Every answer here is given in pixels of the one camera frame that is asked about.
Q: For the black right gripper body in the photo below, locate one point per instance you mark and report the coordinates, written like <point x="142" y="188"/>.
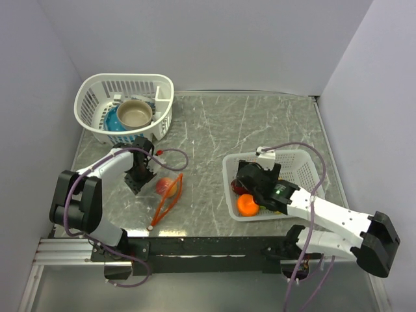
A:
<point x="273" y="174"/>

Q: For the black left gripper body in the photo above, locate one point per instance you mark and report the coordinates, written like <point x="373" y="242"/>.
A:
<point x="137" y="177"/>

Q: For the clear zip top bag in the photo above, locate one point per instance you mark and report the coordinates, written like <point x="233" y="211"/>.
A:
<point x="165" y="204"/>

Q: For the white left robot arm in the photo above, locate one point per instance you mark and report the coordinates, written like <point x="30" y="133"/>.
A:
<point x="78" y="199"/>

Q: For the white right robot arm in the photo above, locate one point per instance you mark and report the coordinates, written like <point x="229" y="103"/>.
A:
<point x="371" y="239"/>

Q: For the purple fake plum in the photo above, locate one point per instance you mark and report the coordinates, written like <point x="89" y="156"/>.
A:
<point x="238" y="188"/>

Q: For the pink fake peach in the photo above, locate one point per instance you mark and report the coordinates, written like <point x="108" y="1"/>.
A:
<point x="166" y="187"/>

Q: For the orange fake fruit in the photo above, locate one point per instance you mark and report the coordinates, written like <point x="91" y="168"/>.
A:
<point x="246" y="205"/>

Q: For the white rectangular perforated basket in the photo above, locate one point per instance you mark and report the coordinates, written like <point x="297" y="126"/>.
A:
<point x="297" y="167"/>

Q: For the blue plate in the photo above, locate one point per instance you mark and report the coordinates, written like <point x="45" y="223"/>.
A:
<point x="111" y="121"/>

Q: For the beige bowl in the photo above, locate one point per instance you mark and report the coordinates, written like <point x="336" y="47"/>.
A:
<point x="134" y="114"/>

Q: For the white oval laundry basket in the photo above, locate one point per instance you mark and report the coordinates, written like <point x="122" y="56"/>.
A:
<point x="102" y="92"/>

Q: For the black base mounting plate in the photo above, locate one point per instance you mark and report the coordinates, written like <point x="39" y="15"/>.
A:
<point x="164" y="255"/>

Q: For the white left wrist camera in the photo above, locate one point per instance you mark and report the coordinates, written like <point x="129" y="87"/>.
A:
<point x="156" y="164"/>

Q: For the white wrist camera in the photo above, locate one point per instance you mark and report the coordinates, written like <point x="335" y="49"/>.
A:
<point x="266" y="158"/>
<point x="156" y="164"/>

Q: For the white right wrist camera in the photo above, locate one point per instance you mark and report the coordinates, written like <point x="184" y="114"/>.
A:
<point x="266" y="158"/>

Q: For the aluminium frame rail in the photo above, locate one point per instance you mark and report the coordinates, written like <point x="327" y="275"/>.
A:
<point x="66" y="251"/>

